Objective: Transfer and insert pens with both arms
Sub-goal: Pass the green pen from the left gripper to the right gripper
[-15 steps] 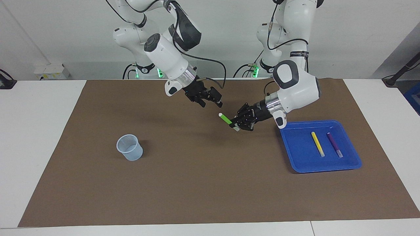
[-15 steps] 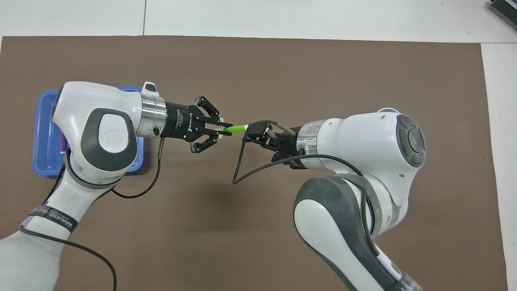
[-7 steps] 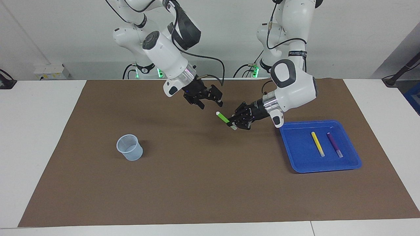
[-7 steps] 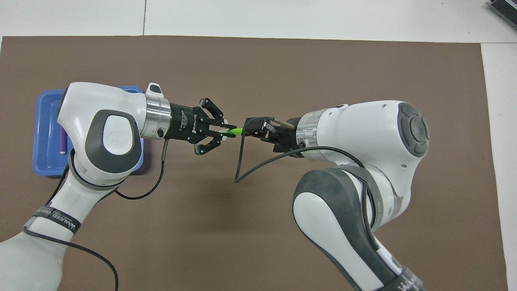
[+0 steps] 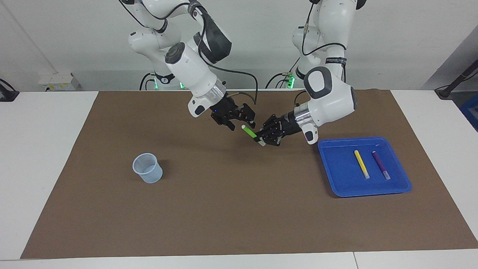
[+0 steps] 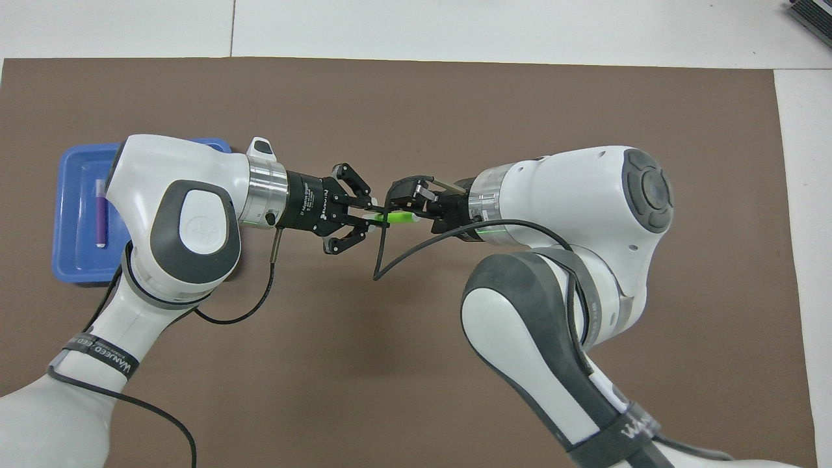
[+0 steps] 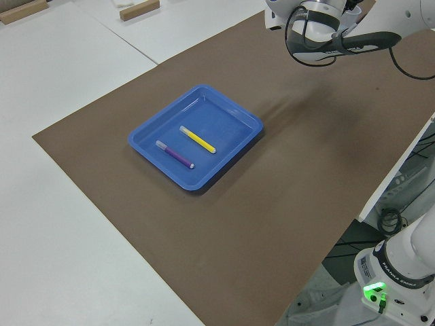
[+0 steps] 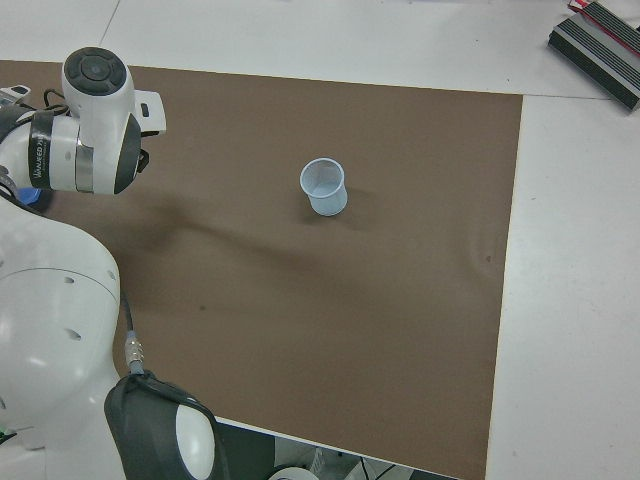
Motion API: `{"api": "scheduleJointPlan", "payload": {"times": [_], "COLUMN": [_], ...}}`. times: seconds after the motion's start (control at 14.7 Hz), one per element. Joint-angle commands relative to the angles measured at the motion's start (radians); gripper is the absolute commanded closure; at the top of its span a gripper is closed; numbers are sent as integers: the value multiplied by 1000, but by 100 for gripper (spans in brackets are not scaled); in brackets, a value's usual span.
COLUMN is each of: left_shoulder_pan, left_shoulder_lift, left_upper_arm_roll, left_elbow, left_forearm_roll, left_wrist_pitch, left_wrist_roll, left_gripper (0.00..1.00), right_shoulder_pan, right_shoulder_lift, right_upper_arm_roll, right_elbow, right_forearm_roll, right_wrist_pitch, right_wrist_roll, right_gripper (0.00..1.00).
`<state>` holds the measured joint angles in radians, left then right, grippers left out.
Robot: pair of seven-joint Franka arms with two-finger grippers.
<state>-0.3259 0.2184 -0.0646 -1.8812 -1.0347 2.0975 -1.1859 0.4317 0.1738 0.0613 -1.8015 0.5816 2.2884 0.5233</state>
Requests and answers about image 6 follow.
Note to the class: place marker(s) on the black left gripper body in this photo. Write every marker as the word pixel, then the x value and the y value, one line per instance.
pixel 309 201

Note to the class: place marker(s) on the green marker pen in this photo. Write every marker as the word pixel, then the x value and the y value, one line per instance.
pixel 396 219

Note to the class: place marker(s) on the blue plastic tray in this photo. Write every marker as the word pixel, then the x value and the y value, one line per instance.
pixel 75 195

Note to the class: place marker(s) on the purple marker pen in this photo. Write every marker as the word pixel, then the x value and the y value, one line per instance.
pixel 101 218

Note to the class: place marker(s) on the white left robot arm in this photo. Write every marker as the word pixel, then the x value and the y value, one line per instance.
pixel 175 169

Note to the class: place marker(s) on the grey ribbed device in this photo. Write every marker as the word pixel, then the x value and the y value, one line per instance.
pixel 816 13

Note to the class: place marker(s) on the brown table mat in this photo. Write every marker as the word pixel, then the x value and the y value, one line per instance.
pixel 416 117

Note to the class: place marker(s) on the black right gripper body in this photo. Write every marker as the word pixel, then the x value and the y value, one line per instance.
pixel 455 208

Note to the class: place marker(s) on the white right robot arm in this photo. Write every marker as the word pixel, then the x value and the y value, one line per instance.
pixel 572 195

